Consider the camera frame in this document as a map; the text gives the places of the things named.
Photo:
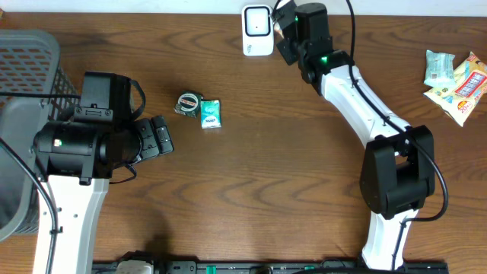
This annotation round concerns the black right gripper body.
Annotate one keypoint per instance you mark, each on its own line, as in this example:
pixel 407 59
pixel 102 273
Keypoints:
pixel 289 46

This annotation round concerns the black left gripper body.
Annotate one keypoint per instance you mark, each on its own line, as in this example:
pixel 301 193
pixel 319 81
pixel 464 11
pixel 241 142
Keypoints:
pixel 153 137

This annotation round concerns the round green tape measure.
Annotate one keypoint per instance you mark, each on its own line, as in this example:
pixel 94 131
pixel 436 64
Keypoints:
pixel 189 104

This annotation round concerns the small teal tissue pack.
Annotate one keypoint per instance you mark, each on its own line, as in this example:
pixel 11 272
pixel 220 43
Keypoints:
pixel 210 114

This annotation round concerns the teal snack packet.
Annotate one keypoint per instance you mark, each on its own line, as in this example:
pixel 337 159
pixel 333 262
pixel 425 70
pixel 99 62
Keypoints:
pixel 439 72

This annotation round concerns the yellow snack bag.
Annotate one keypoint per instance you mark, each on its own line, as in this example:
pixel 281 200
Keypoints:
pixel 459 101

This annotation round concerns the orange snack packet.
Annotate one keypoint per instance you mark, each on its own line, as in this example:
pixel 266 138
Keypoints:
pixel 278 30

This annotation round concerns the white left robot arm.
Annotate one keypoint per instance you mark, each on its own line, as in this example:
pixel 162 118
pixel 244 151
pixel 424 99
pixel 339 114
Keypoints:
pixel 78 156

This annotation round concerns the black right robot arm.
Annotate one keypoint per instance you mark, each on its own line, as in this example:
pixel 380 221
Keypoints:
pixel 396 176

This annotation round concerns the white barcode scanner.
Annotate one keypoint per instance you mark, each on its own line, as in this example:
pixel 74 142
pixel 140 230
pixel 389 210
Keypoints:
pixel 257 30

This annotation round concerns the grey plastic basket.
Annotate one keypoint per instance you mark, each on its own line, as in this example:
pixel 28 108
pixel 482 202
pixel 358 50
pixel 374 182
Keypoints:
pixel 34 90

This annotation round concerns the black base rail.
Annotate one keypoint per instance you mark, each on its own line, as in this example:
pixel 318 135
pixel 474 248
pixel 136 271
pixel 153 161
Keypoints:
pixel 192 267

